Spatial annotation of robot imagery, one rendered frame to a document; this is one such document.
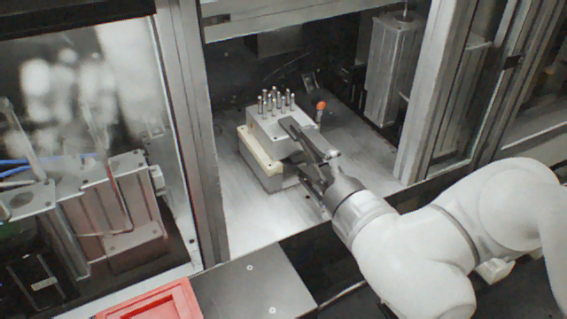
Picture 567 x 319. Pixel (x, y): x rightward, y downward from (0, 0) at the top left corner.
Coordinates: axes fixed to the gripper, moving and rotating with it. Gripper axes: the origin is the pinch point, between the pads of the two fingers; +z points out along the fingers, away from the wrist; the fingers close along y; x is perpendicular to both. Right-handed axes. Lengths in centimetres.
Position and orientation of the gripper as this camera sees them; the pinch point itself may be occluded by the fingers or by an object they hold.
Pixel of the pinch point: (291, 139)
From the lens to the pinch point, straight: 78.9
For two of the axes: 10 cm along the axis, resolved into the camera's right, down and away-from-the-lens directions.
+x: -8.9, 3.0, -3.5
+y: 0.0, -7.7, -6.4
